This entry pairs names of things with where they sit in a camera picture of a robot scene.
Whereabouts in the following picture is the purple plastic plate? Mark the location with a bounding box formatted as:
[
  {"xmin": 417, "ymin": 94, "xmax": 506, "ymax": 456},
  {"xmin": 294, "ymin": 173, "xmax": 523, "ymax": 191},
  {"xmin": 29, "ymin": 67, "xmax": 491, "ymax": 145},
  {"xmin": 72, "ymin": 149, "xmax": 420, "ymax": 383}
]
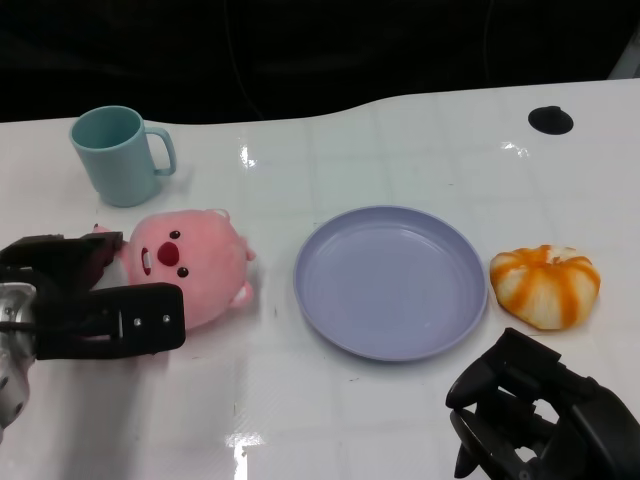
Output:
[{"xmin": 292, "ymin": 204, "xmax": 489, "ymax": 362}]

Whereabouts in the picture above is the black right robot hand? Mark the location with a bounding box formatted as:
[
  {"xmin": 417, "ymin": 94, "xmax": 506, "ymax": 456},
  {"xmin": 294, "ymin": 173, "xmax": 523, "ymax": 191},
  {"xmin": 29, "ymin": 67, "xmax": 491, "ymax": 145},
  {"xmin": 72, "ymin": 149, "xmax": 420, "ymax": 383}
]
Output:
[{"xmin": 446, "ymin": 327, "xmax": 640, "ymax": 480}]

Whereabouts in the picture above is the black round table grommet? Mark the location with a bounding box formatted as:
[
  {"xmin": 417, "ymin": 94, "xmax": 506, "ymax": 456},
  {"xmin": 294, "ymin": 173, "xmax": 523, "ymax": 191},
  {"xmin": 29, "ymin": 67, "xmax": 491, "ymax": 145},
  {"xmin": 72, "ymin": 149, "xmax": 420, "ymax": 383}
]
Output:
[{"xmin": 527, "ymin": 106, "xmax": 575, "ymax": 135}]

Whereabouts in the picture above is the orange white striped bun toy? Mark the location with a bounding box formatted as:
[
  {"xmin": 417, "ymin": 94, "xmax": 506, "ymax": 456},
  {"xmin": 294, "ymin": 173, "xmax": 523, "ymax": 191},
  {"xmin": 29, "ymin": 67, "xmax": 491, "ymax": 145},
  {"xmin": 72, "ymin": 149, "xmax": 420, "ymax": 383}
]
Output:
[{"xmin": 488, "ymin": 244, "xmax": 601, "ymax": 331}]

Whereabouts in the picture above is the teal plastic mug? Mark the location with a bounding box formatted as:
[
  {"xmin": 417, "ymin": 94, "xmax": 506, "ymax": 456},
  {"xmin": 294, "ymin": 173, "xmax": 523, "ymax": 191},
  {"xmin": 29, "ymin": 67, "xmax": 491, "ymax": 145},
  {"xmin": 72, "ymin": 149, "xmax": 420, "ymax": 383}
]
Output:
[{"xmin": 68, "ymin": 104, "xmax": 178, "ymax": 208}]

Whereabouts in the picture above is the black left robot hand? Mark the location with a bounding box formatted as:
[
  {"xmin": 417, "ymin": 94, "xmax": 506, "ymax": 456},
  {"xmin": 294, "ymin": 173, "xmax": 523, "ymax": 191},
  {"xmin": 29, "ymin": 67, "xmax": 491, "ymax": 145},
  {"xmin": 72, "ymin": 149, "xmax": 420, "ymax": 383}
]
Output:
[{"xmin": 0, "ymin": 232, "xmax": 187, "ymax": 362}]

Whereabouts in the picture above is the white panel in background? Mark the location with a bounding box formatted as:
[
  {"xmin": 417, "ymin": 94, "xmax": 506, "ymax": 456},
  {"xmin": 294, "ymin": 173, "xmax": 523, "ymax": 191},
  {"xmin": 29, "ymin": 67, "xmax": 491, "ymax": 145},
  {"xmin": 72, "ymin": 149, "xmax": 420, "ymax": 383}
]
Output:
[{"xmin": 607, "ymin": 37, "xmax": 640, "ymax": 82}]

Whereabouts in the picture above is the pink plush doll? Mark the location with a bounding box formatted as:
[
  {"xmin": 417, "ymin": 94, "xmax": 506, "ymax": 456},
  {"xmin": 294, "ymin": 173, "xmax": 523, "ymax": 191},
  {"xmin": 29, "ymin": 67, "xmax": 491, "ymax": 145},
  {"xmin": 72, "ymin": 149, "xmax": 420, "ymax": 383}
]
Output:
[{"xmin": 92, "ymin": 208, "xmax": 257, "ymax": 342}]

